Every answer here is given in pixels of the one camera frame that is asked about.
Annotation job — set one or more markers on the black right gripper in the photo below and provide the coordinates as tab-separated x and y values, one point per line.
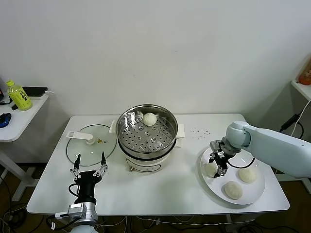
222	159

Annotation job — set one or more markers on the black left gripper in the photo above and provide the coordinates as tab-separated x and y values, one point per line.
87	184

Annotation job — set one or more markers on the white steamed baozi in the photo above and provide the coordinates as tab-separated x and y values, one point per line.
149	119
233	190
210	170
247	175

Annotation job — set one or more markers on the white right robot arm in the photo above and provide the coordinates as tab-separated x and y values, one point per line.
279	145

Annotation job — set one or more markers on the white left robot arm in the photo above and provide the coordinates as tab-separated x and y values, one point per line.
83	229

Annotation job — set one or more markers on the stainless steel steamer basket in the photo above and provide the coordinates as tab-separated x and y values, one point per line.
131	143

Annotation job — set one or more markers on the white round plate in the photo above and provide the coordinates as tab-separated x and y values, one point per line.
213	191

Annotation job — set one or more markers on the glass pot lid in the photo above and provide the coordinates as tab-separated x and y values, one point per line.
97	131

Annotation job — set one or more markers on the scattered dark crumbs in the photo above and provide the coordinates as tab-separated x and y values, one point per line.
200	133

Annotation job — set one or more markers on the white electric cooker base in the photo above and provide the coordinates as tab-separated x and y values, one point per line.
145	165

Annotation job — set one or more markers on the white side table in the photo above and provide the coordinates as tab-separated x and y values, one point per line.
26	121

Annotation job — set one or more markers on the small black adapter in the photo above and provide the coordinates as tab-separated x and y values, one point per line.
14	107

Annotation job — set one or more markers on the yellow green tea bottle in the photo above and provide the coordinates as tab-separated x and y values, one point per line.
20	99

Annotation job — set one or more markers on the blue computer mouse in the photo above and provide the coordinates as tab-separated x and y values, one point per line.
5	120

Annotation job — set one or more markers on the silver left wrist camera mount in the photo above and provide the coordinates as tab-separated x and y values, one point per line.
82	211

